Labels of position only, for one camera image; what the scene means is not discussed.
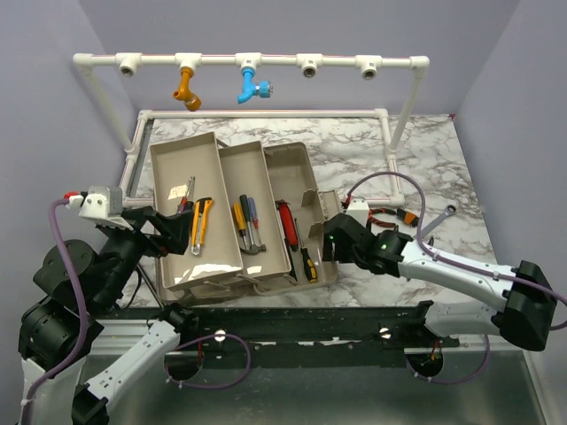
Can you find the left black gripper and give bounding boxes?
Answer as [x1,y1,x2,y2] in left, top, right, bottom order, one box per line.
[97,205,196,311]

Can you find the blue handled screwdriver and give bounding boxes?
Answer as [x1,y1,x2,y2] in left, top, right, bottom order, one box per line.
[176,176,196,213]
[247,197,261,245]

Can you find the yellow black screwdriver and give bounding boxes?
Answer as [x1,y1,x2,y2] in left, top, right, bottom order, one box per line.
[294,220,318,283]

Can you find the black long screwdriver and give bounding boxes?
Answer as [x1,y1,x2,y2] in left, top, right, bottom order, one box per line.
[276,200,298,282]

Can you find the red utility knife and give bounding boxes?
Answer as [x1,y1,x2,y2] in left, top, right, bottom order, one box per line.
[276,200,299,251]

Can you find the claw hammer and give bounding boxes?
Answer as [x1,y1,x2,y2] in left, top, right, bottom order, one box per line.
[238,195,266,255]

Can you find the brown translucent tool box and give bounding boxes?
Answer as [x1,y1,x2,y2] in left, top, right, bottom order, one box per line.
[149,133,339,304]

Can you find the yellow short screwdriver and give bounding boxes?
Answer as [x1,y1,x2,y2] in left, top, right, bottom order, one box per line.
[232,202,246,239]

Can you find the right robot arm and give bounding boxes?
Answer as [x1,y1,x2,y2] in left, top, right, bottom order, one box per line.
[323,213,557,352]

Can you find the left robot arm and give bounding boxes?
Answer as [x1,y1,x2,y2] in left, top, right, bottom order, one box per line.
[19,198,197,424]

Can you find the silver combination wrench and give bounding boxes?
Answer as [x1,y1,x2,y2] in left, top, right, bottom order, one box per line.
[421,205,457,237]

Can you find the orange plastic faucet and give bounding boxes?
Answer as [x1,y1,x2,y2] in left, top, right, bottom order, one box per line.
[173,67,201,112]

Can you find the blue plastic faucet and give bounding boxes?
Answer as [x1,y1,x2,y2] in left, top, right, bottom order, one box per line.
[237,66,273,104]

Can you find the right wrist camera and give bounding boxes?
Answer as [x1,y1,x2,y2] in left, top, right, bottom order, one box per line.
[344,197,370,227]

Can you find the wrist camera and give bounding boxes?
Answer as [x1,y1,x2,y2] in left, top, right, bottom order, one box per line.
[64,186,132,229]
[344,197,370,227]

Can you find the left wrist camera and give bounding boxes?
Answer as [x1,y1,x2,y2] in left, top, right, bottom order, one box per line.
[64,186,132,229]

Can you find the orange handled pliers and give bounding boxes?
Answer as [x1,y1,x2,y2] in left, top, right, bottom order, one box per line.
[367,207,419,228]

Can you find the white PVC pipe frame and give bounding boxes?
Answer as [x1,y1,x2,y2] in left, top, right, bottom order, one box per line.
[73,52,430,205]

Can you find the black metal base rail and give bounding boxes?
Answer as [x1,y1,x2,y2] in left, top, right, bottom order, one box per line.
[174,302,459,369]

